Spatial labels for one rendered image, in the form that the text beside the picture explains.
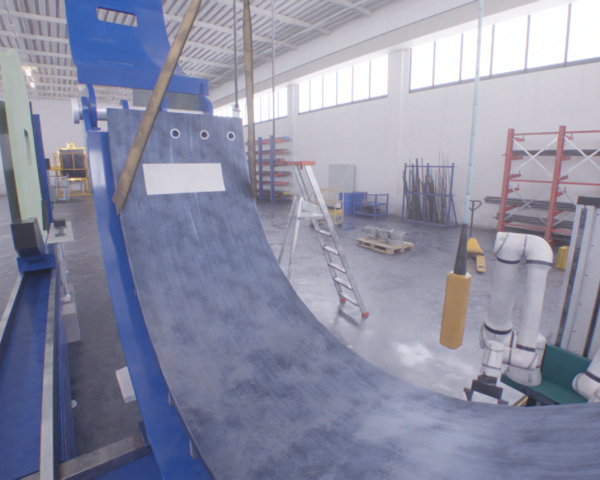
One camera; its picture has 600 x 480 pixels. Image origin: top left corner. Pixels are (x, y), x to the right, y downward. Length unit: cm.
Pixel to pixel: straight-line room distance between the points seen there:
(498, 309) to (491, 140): 1003
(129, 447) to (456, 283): 165
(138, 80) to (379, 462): 216
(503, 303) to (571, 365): 51
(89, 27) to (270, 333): 266
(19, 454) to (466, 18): 1263
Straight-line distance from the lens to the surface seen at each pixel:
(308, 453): 97
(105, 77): 224
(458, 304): 142
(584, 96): 1133
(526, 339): 193
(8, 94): 444
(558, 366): 236
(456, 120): 1247
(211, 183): 175
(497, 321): 215
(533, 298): 193
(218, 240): 163
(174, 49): 152
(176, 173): 171
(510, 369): 232
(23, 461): 213
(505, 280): 202
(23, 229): 412
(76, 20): 326
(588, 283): 226
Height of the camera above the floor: 190
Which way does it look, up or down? 13 degrees down
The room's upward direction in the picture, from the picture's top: straight up
